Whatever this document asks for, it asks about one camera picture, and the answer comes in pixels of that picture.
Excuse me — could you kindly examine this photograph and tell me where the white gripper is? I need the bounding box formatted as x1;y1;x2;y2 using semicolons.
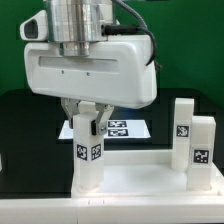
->
24;35;157;136

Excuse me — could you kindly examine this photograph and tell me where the white desk tabletop tray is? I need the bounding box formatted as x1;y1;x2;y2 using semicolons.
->
71;149;224;198

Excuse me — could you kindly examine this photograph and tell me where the white marker sheet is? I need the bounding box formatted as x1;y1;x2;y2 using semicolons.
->
59;120;151;140

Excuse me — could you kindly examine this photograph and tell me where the white L-shaped fence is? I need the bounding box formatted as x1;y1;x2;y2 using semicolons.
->
0;150;224;224

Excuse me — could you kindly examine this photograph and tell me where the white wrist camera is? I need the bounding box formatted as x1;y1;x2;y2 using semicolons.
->
20;10;48;41

